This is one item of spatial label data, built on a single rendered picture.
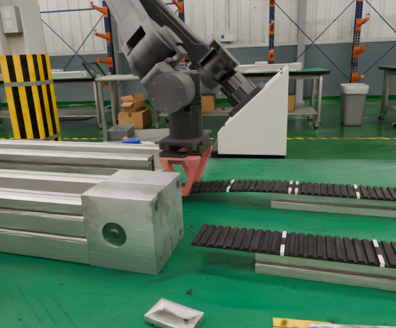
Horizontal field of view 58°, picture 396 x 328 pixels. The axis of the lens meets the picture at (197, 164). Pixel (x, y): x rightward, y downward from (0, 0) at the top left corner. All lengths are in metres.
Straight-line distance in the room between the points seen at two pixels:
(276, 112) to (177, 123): 0.36
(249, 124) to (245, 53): 7.16
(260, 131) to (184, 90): 0.43
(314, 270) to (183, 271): 0.15
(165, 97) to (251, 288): 0.28
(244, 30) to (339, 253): 7.72
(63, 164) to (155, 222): 0.33
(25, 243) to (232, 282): 0.27
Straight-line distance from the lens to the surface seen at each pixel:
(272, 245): 0.43
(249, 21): 8.07
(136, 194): 0.42
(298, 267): 0.44
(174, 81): 0.51
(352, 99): 5.45
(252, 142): 0.91
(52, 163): 0.72
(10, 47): 4.01
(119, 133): 3.59
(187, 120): 0.59
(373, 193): 0.61
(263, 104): 0.90
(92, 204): 0.44
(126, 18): 0.67
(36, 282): 0.48
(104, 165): 0.66
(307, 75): 5.14
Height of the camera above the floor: 1.02
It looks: 17 degrees down
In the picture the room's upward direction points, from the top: 2 degrees counter-clockwise
